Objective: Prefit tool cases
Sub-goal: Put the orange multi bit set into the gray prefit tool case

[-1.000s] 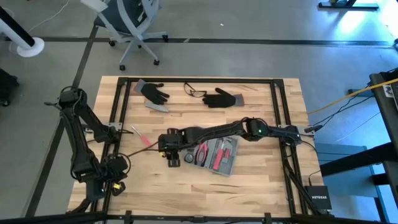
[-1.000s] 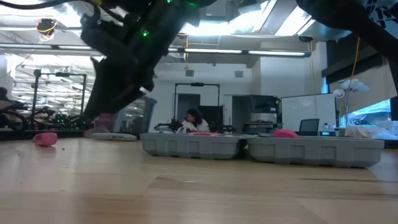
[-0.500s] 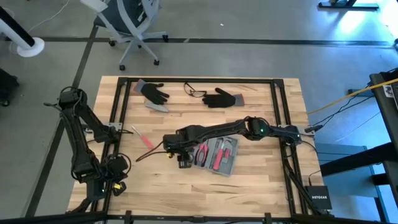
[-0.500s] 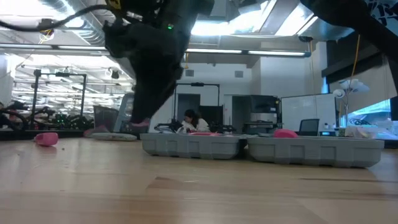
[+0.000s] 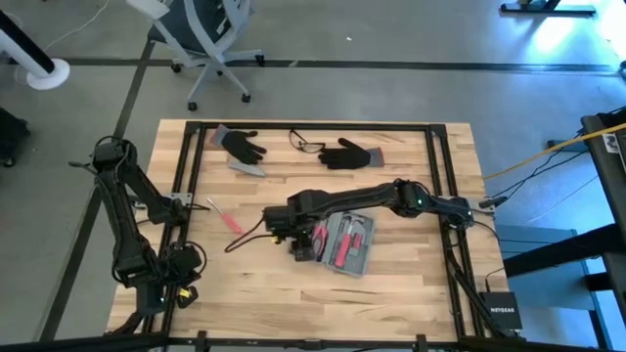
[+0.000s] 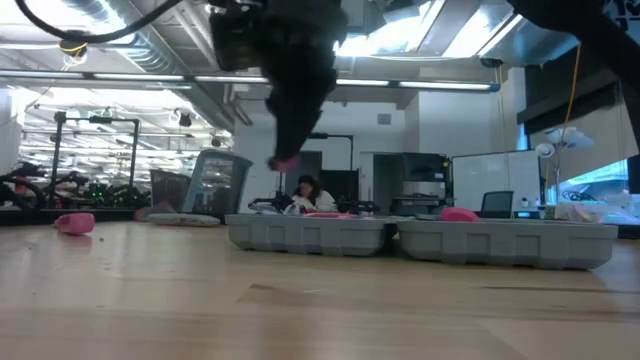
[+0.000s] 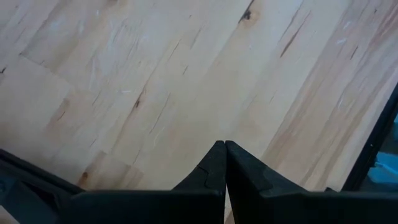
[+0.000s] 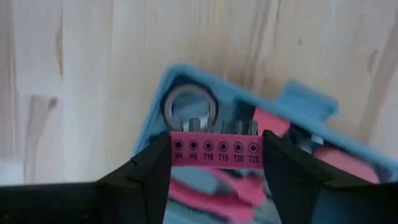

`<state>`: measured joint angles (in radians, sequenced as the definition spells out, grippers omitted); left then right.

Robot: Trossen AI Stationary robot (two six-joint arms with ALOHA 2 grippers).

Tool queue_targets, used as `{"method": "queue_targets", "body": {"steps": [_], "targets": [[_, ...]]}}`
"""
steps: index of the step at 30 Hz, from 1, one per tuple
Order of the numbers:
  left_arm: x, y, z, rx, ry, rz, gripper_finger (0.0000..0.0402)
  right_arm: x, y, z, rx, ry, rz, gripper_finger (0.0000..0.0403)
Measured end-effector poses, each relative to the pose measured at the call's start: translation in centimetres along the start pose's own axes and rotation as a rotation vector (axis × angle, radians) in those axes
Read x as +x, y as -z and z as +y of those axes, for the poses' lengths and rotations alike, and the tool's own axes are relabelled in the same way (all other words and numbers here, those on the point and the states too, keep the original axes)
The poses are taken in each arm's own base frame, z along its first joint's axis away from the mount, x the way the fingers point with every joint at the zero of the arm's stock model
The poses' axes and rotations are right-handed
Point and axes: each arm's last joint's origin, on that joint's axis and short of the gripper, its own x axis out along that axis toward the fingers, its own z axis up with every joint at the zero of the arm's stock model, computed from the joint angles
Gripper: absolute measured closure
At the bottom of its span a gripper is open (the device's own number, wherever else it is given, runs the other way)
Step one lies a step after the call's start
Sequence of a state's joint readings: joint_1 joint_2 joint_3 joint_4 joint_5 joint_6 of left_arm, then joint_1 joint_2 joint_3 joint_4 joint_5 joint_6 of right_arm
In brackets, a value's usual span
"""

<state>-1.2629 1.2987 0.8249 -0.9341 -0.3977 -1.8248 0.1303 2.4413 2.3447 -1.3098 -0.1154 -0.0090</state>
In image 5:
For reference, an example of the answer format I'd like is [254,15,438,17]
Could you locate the black floor cable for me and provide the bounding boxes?
[493,129,601,224]

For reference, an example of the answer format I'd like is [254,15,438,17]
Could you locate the black Netgear switch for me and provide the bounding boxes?
[480,290,523,330]

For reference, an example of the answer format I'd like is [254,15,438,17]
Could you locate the black stand base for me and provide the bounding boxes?
[499,0,598,17]

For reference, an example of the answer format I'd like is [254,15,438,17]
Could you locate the grey plastic tool case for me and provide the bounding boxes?
[292,210,378,280]

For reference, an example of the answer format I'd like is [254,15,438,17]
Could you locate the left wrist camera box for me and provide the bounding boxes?
[168,242,207,271]

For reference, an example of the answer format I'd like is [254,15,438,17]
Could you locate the black safety glasses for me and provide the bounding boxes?
[287,128,327,155]

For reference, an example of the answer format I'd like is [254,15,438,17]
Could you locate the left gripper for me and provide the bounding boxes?
[158,266,201,311]

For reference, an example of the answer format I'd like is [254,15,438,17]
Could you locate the black table rig frame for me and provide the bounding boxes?
[105,119,527,352]

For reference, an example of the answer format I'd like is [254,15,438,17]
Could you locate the yellow hanging cable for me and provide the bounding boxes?
[483,121,626,181]

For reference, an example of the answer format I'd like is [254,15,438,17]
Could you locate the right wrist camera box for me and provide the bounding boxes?
[262,204,293,232]

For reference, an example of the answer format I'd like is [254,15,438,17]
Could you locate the white pole round base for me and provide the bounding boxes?
[0,8,72,92]

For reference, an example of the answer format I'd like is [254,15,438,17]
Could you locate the black wheeled base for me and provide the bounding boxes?
[0,106,31,169]

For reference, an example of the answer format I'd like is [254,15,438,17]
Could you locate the grey utility knife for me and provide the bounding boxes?
[226,160,268,179]

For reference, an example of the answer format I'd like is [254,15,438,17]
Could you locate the grey mesh office chair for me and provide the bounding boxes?
[125,0,267,112]

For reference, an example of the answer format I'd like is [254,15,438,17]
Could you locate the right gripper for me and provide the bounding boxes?
[286,190,322,264]

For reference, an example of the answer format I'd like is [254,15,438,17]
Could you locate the black glove grey red cuff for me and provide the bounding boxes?
[208,123,268,166]
[316,137,385,172]

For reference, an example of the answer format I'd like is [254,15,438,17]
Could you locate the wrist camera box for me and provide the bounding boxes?
[168,242,207,271]
[262,204,293,232]

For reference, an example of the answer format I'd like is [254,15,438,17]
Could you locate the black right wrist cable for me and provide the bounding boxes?
[223,214,283,254]

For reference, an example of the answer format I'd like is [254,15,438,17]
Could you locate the white floor cable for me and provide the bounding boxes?
[9,0,110,87]

